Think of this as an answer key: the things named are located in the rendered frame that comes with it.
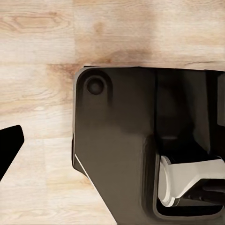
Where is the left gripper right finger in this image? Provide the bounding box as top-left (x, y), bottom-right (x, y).
top-left (210, 124), bottom-right (225, 162)

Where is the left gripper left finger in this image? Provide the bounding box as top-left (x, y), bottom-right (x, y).
top-left (0, 125), bottom-right (24, 181)

